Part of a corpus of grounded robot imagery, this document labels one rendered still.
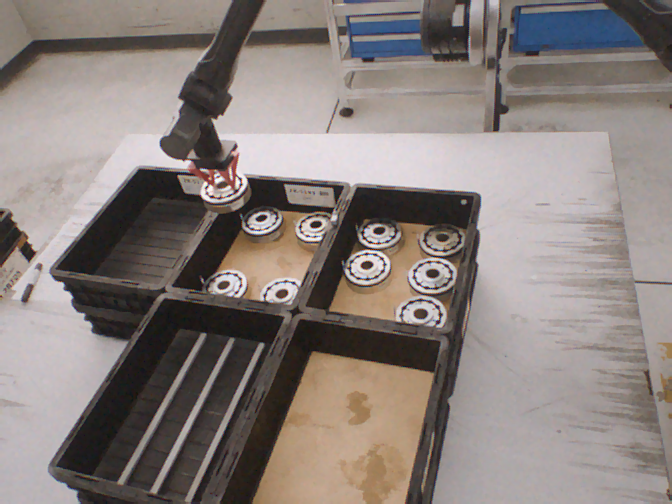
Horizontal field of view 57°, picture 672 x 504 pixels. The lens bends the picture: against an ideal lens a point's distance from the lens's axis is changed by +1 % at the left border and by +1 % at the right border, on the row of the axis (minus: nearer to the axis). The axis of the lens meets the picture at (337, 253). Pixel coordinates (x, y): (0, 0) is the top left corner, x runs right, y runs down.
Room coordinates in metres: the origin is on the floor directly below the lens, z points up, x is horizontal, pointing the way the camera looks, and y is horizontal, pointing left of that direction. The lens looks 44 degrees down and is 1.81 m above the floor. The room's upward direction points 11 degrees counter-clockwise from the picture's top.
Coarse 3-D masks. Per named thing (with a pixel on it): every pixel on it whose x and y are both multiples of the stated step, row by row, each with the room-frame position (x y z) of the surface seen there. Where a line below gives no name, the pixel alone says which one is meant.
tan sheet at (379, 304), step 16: (400, 224) 1.07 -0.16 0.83; (416, 224) 1.05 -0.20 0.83; (416, 240) 1.00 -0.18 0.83; (400, 256) 0.96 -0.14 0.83; (416, 256) 0.95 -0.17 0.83; (400, 272) 0.91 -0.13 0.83; (400, 288) 0.87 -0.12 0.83; (336, 304) 0.86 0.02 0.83; (352, 304) 0.85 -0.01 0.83; (368, 304) 0.84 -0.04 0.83; (384, 304) 0.83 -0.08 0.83; (400, 304) 0.82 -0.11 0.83; (448, 304) 0.80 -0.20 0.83
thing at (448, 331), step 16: (352, 192) 1.10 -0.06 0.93; (416, 192) 1.06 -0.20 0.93; (432, 192) 1.04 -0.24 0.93; (448, 192) 1.03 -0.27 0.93; (464, 192) 1.02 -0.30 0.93; (480, 208) 0.98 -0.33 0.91; (336, 224) 1.00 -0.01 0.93; (464, 240) 0.87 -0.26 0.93; (320, 256) 0.91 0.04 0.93; (464, 256) 0.84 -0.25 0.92; (320, 272) 0.87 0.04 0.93; (464, 272) 0.79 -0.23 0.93; (304, 304) 0.79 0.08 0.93; (352, 320) 0.72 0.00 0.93; (368, 320) 0.72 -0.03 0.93; (384, 320) 0.71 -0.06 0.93; (448, 320) 0.68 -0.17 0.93; (448, 336) 0.65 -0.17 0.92
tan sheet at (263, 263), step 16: (288, 224) 1.15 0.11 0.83; (240, 240) 1.12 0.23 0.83; (288, 240) 1.09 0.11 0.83; (240, 256) 1.07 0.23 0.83; (256, 256) 1.06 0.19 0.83; (272, 256) 1.04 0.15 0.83; (288, 256) 1.03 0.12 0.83; (304, 256) 1.02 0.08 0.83; (256, 272) 1.00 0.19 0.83; (272, 272) 0.99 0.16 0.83; (288, 272) 0.98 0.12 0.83; (304, 272) 0.97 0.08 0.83; (256, 288) 0.95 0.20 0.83
